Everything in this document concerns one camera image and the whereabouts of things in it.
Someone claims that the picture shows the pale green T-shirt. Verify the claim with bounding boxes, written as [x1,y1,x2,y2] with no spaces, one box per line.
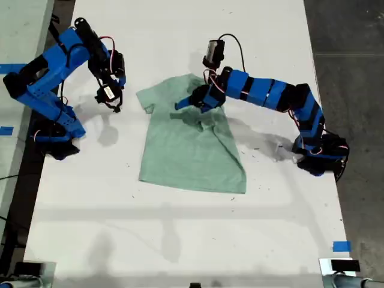
[136,73,248,194]

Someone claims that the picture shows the black stand leg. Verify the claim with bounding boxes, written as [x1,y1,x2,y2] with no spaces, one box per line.
[47,13,62,40]

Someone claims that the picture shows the long blue tape strip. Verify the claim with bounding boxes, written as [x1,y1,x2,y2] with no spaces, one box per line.
[0,63,25,74]

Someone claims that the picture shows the square blue tape piece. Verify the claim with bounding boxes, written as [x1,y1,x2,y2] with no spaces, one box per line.
[332,241,352,253]

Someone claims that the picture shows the small black box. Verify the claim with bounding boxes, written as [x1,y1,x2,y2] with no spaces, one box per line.
[14,262,43,275]
[331,259,361,272]

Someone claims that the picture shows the grey metal tube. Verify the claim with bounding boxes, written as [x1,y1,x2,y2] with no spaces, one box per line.
[0,275,46,288]
[325,273,384,288]

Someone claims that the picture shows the black camera box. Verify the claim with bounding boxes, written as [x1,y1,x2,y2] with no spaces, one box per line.
[205,39,226,61]
[100,85,118,103]

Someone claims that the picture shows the short black camera stalk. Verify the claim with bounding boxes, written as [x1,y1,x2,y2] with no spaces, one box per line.
[202,55,224,79]
[94,89,124,114]

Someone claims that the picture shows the silver metal bracket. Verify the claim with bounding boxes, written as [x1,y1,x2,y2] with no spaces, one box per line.
[318,257,358,288]
[40,261,58,288]

